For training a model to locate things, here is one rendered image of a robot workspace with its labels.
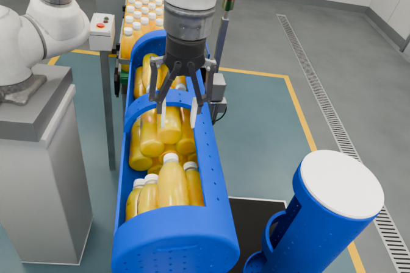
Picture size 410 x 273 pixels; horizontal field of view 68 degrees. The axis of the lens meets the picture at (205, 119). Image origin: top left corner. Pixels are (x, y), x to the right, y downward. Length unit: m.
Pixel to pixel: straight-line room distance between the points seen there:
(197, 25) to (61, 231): 1.31
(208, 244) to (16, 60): 0.81
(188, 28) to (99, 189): 1.78
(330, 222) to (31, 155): 1.03
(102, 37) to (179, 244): 1.11
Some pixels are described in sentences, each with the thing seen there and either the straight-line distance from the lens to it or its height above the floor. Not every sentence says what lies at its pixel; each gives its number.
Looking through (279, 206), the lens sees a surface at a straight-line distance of 2.11.
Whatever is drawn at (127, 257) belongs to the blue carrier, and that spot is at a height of 1.15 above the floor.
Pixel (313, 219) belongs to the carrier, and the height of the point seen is 0.95.
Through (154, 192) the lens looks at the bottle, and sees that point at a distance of 0.77.
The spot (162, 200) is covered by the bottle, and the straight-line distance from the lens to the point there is 0.71.
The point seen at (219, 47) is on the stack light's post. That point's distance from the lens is 1.88.
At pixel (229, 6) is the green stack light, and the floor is 1.18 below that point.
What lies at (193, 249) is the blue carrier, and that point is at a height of 1.17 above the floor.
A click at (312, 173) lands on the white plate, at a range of 1.09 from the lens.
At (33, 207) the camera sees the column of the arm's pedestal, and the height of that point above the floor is 0.56.
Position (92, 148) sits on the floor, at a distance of 2.45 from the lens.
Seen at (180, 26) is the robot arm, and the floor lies 1.56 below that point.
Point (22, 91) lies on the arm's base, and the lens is 1.18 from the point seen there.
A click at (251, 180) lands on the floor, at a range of 2.36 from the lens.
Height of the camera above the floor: 1.78
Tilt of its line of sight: 41 degrees down
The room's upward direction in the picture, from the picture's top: 11 degrees clockwise
